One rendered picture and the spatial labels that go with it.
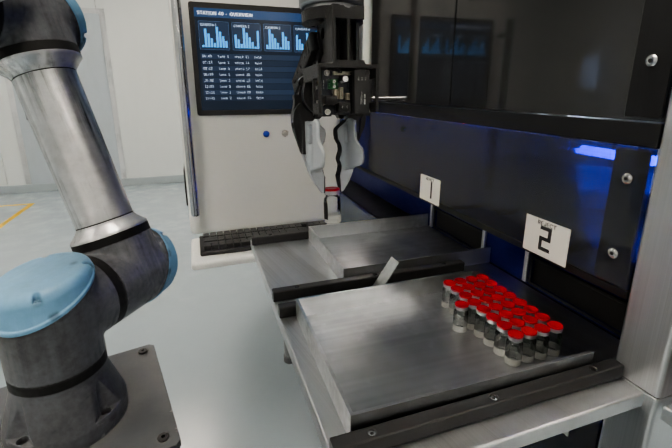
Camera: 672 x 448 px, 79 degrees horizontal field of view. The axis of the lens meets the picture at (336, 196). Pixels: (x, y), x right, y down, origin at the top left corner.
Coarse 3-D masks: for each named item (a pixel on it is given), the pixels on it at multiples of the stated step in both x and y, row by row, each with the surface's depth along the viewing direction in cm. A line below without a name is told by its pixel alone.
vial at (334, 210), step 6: (330, 192) 51; (336, 192) 52; (324, 198) 52; (330, 198) 52; (336, 198) 52; (330, 204) 52; (336, 204) 52; (330, 210) 52; (336, 210) 52; (330, 216) 52; (336, 216) 52; (330, 222) 52; (336, 222) 52
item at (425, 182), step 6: (420, 180) 98; (426, 180) 95; (432, 180) 93; (438, 180) 91; (420, 186) 98; (426, 186) 96; (432, 186) 93; (438, 186) 91; (420, 192) 98; (426, 192) 96; (432, 192) 93; (438, 192) 91; (426, 198) 96; (432, 198) 94; (438, 198) 91; (438, 204) 91
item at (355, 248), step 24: (408, 216) 109; (312, 240) 98; (336, 240) 101; (360, 240) 101; (384, 240) 101; (408, 240) 101; (432, 240) 101; (336, 264) 81; (360, 264) 87; (384, 264) 80; (408, 264) 82
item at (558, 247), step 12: (528, 216) 66; (528, 228) 66; (552, 228) 62; (564, 228) 60; (528, 240) 67; (552, 240) 62; (564, 240) 60; (540, 252) 64; (552, 252) 62; (564, 252) 60; (564, 264) 60
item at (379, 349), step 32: (384, 288) 71; (416, 288) 73; (320, 320) 66; (352, 320) 66; (384, 320) 66; (416, 320) 66; (448, 320) 66; (320, 352) 53; (352, 352) 58; (384, 352) 58; (416, 352) 58; (448, 352) 58; (480, 352) 58; (352, 384) 52; (384, 384) 52; (416, 384) 52; (448, 384) 52; (480, 384) 48; (512, 384) 50; (352, 416) 43; (384, 416) 44
